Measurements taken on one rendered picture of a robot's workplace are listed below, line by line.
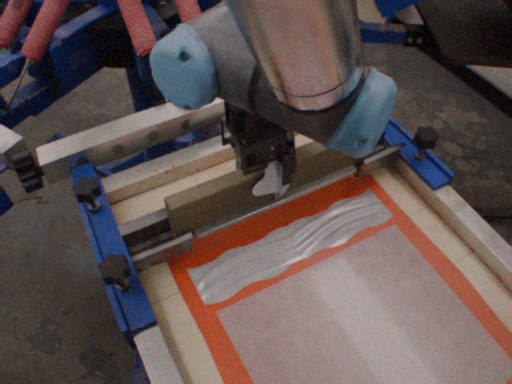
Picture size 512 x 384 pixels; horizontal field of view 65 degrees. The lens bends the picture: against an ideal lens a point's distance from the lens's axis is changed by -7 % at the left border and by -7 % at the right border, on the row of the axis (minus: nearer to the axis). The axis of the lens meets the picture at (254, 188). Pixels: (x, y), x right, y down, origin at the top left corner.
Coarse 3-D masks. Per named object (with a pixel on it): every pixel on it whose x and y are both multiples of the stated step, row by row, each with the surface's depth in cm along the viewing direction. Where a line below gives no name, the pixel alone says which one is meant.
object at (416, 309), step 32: (320, 192) 78; (352, 192) 78; (384, 192) 78; (288, 224) 74; (384, 224) 74; (320, 256) 70; (352, 256) 69; (384, 256) 69; (416, 256) 69; (352, 288) 66; (384, 288) 66; (416, 288) 65; (448, 288) 65; (384, 320) 62; (416, 320) 62; (448, 320) 62; (480, 320) 62; (384, 352) 59; (416, 352) 59; (448, 352) 59; (480, 352) 58
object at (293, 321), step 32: (256, 224) 74; (192, 256) 70; (192, 288) 66; (256, 288) 66; (288, 288) 66; (320, 288) 66; (224, 320) 62; (256, 320) 62; (288, 320) 62; (320, 320) 62; (352, 320) 62; (224, 352) 59; (256, 352) 59; (288, 352) 59; (320, 352) 59; (352, 352) 59
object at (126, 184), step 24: (216, 144) 81; (384, 144) 82; (144, 168) 77; (168, 168) 77; (192, 168) 80; (408, 168) 78; (120, 192) 75; (432, 192) 74; (456, 216) 71; (480, 240) 67; (504, 264) 64; (144, 336) 57; (144, 360) 55; (168, 360) 55
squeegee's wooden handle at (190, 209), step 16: (304, 144) 69; (320, 144) 69; (304, 160) 68; (320, 160) 70; (336, 160) 72; (352, 160) 74; (224, 176) 65; (240, 176) 65; (256, 176) 65; (304, 176) 71; (320, 176) 73; (192, 192) 63; (208, 192) 63; (224, 192) 64; (240, 192) 65; (176, 208) 61; (192, 208) 63; (208, 208) 64; (224, 208) 66; (240, 208) 68; (176, 224) 63; (192, 224) 65
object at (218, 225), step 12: (348, 168) 75; (324, 180) 73; (336, 180) 74; (288, 192) 71; (300, 192) 71; (264, 204) 70; (276, 204) 70; (228, 216) 68; (240, 216) 68; (252, 216) 69; (204, 228) 66; (216, 228) 67
